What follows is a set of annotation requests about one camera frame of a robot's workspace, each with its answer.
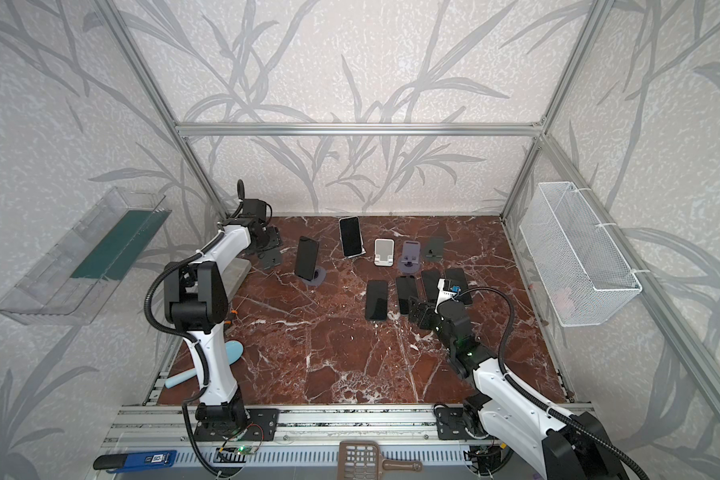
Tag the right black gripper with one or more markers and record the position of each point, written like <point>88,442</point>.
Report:
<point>430,311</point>

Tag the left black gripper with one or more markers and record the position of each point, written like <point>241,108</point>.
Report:
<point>269,241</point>

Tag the teal-edged phone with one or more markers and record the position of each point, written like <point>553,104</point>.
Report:
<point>407,289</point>

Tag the purple-edged phone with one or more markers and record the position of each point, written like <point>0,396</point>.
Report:
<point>430,279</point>

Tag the black phone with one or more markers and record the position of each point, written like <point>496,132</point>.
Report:
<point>376,307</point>
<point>306,258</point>

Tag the teal phone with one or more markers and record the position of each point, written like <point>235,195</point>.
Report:
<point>458,279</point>

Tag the dark grey front stand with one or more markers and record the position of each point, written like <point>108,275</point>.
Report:
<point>434,251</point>

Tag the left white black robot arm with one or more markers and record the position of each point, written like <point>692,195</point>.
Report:
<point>189,300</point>

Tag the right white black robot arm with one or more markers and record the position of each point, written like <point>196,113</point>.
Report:
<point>555,442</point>

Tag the purple-grey stand back right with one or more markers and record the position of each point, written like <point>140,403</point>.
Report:
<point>410,260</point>

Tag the white stand under teal phone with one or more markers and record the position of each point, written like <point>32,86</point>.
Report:
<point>384,250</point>

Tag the white-edged phone at back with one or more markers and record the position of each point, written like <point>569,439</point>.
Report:
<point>351,237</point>

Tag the grey stone block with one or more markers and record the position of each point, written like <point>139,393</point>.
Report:
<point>234,275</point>

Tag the light blue plastic trowel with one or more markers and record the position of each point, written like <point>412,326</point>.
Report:
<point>234,351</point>

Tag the brown plastic scoop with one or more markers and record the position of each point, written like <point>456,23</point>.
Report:
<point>364,460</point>

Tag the blue black tool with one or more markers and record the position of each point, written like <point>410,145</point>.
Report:
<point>135,461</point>

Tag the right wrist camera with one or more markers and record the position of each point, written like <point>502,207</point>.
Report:
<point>447,290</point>

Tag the white wire mesh basket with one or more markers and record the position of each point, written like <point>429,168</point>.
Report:
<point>584,274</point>

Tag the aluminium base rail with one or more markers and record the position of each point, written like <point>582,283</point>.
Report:
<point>298,436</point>

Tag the clear plastic wall bin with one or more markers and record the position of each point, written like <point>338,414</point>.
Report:
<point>72,282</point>

